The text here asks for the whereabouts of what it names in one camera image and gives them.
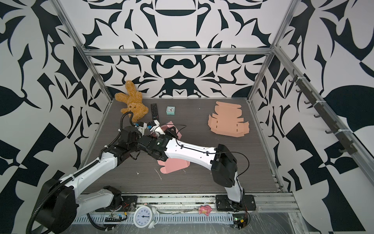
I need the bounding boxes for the pink cardboard box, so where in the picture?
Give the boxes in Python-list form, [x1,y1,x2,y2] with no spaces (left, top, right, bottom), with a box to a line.
[157,121,191,174]

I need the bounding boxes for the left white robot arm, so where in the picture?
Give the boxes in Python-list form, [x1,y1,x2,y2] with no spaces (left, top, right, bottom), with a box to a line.
[25,125,145,234]

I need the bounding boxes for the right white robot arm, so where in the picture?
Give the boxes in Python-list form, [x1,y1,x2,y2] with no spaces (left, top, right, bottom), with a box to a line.
[137,135,244,204]

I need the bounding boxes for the flat orange cardboard box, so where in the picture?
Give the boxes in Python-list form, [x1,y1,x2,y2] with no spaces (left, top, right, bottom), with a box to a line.
[207,101,249,137]

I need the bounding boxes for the black remote control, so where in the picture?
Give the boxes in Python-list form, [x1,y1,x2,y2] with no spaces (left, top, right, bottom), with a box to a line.
[151,103,159,121]

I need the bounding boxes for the brown plush bunny toy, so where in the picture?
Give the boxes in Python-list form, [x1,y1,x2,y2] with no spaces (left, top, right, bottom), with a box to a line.
[115,80,149,123]

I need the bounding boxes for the small teal alarm clock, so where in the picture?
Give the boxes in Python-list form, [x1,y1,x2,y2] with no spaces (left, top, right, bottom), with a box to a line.
[166,106,175,115]

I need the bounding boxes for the white round alarm clock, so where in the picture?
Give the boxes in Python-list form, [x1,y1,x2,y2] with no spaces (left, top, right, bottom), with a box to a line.
[133,205,160,229]

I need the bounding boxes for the small pink toy figure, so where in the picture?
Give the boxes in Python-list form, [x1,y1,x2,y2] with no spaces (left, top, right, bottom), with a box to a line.
[198,205,212,216]

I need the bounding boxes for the left green circuit board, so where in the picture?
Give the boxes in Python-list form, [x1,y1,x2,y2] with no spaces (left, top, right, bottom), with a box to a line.
[104,213,128,223]

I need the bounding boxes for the green circuit board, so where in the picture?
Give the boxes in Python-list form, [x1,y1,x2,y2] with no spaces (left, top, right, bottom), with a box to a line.
[104,213,128,223]
[233,212,251,230]

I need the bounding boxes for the right green circuit board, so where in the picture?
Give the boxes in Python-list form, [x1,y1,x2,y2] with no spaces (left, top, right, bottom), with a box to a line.
[233,212,251,230]

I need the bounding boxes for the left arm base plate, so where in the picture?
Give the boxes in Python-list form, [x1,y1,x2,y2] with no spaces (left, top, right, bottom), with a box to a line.
[95,196,138,212]

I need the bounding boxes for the white slotted cable duct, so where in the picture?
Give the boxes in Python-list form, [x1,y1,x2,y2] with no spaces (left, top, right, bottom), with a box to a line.
[71,213,243,225]

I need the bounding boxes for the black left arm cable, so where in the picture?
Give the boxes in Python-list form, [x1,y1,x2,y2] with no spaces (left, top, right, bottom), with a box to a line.
[86,212,117,231]

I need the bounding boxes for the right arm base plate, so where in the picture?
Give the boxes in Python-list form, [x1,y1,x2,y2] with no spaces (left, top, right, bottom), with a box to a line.
[215,195,257,212]

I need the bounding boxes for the black wall hook rail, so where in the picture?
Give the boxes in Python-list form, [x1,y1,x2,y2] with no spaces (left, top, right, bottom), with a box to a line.
[290,75,362,155]

